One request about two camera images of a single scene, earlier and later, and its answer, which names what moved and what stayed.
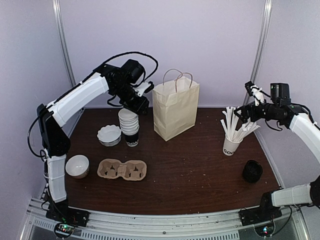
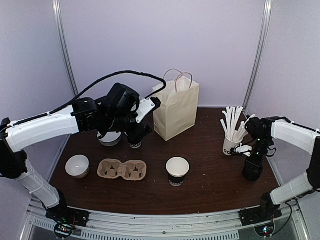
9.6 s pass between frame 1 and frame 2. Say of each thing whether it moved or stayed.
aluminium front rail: stayed
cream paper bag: stayed
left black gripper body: moved
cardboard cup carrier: stayed
